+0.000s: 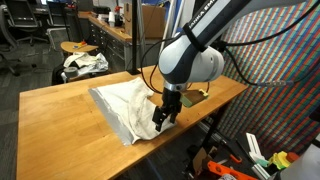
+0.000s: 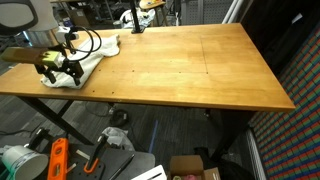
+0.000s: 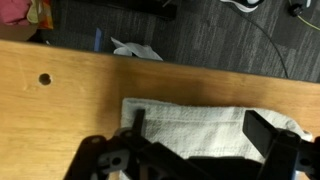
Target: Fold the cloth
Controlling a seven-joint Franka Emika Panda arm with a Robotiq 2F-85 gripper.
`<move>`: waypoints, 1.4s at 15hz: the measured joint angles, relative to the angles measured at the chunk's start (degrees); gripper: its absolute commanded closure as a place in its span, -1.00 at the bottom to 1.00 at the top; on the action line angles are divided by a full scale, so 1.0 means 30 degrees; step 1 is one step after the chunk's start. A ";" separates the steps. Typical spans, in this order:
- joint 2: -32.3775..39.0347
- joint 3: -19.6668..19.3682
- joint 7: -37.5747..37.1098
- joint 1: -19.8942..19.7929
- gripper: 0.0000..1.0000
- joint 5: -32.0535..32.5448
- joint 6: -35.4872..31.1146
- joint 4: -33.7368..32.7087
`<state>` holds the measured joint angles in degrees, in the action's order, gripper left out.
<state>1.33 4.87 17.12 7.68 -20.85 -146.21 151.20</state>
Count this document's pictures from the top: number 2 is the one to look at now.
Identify round wooden stool table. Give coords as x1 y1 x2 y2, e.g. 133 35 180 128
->
138 0 169 27

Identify white paper label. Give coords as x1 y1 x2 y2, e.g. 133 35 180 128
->
290 12 304 24

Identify black bag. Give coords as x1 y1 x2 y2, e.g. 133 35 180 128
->
194 146 258 180

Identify colourful checkered panel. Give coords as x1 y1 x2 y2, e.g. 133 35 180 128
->
248 24 320 180

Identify orange spirit level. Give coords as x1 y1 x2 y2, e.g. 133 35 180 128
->
46 137 70 180

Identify grey pegboard panel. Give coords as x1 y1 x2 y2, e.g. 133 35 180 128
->
179 0 234 26

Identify open cardboard box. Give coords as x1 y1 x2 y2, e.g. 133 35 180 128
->
166 154 222 180

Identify white terry cloth towel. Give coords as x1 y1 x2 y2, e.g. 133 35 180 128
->
40 33 121 90

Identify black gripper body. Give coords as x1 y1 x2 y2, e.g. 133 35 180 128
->
34 56 85 73

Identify dark grey board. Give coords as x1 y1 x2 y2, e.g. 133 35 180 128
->
66 146 157 180

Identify white bucket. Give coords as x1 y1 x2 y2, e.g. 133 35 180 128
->
0 144 50 180

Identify white pipes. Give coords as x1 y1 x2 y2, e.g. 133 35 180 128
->
221 0 246 24

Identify black clamp handle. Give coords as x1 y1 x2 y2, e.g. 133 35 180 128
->
24 127 51 151

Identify black camera stand pole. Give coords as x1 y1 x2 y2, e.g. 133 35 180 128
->
129 0 147 35

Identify black table leg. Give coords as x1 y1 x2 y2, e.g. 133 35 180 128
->
204 108 256 163
16 95 95 146

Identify orange black bar clamp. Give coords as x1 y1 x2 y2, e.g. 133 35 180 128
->
83 133 109 175

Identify coiled black floor cable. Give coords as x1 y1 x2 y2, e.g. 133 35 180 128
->
109 108 129 128

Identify white plastic bag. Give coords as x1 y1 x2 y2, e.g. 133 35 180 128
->
101 126 136 152

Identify white paper sheet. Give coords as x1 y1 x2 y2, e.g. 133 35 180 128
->
131 164 168 180

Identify black pen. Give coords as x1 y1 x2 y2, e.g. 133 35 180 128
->
108 153 136 180

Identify white bag pile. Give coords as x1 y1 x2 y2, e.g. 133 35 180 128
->
119 8 157 29

